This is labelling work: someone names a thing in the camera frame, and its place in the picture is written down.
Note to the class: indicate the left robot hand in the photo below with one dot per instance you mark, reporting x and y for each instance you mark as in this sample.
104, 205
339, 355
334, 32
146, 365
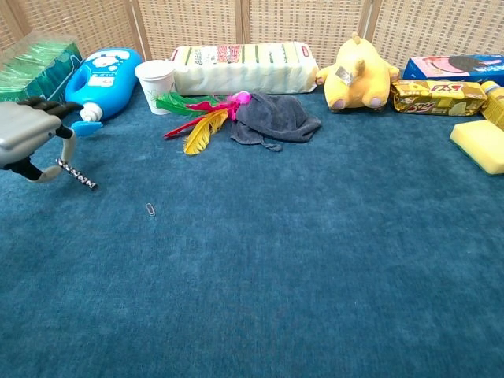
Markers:
23, 130

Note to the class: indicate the small metal paper clip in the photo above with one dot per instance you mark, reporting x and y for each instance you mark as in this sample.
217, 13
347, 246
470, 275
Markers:
150, 209

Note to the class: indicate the green tea box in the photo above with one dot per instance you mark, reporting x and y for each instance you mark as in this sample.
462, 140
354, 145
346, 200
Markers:
37, 71

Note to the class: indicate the blue detergent bottle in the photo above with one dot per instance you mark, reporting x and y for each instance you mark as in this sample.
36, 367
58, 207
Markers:
104, 80

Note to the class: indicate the white paper cup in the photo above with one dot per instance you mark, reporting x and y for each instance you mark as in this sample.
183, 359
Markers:
156, 84

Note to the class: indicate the colourful feather shuttlecock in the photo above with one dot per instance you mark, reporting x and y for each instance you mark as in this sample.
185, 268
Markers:
201, 118

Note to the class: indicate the pack of yellow sponge cloths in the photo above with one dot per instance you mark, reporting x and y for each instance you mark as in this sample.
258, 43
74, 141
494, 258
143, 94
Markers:
244, 71

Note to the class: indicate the woven rattan folding screen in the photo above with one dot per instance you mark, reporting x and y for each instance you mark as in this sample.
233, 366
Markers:
252, 23

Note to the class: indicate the grey towel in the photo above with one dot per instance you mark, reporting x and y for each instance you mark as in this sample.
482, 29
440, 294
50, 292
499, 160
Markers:
275, 116

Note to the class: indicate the yellow plush toy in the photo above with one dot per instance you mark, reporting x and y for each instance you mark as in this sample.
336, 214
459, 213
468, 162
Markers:
354, 76

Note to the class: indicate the gold snack package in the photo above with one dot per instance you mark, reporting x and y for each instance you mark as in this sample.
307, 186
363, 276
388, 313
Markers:
437, 98

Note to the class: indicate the blue cookie box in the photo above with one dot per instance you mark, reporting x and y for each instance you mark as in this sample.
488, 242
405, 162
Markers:
453, 67

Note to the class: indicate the yellow sponge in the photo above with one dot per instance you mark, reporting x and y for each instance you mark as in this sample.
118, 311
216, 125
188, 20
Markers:
482, 145

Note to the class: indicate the yellow bottle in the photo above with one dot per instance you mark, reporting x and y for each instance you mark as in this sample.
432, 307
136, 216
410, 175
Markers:
495, 102

